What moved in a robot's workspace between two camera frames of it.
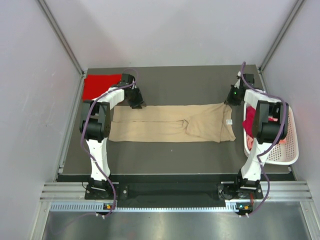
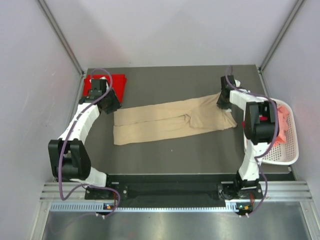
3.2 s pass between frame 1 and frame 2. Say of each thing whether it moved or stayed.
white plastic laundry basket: stayed
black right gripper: moved
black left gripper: moved
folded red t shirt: stayed
